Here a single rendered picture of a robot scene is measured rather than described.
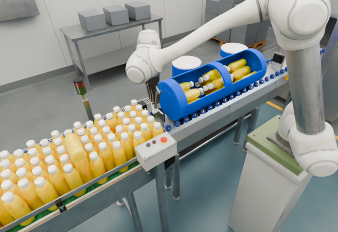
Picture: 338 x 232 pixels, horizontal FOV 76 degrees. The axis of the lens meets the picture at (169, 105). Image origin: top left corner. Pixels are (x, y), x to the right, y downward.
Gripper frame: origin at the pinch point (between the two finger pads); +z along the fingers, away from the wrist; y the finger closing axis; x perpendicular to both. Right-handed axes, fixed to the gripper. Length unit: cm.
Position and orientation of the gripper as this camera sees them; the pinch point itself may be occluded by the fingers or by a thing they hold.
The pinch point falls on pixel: (154, 107)
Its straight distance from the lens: 118.1
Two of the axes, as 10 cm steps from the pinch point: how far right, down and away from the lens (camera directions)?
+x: -8.3, 3.6, -4.4
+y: -5.6, -4.8, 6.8
